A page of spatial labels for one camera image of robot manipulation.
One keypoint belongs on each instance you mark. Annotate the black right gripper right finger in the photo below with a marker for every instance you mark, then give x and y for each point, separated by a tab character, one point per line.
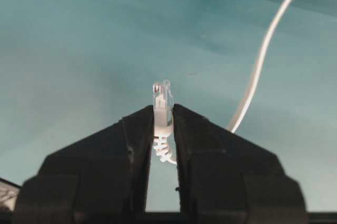
224	178

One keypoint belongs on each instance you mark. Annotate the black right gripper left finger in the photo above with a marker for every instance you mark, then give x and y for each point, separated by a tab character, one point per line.
102	178

